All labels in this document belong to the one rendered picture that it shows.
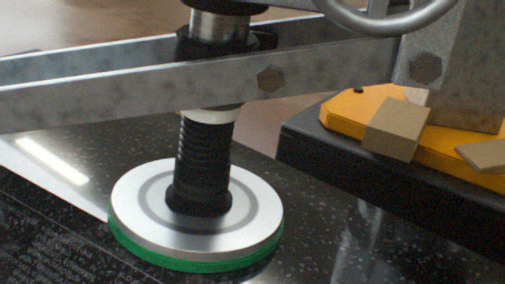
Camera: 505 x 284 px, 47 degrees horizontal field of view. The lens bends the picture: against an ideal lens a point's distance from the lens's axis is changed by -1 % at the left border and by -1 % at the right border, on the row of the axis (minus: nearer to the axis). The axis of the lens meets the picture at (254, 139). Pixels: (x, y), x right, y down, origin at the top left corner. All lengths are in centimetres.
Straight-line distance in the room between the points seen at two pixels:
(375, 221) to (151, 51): 37
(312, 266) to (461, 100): 76
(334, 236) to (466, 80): 68
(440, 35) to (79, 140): 55
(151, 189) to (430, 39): 38
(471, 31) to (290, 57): 77
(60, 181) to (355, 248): 39
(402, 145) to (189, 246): 60
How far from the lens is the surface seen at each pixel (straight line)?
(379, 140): 116
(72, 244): 74
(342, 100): 139
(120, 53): 71
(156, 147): 90
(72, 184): 80
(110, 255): 71
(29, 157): 86
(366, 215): 82
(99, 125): 95
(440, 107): 136
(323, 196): 84
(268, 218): 71
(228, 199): 72
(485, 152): 127
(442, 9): 50
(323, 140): 127
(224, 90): 60
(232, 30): 61
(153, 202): 72
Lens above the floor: 127
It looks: 26 degrees down
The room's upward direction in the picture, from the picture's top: 9 degrees clockwise
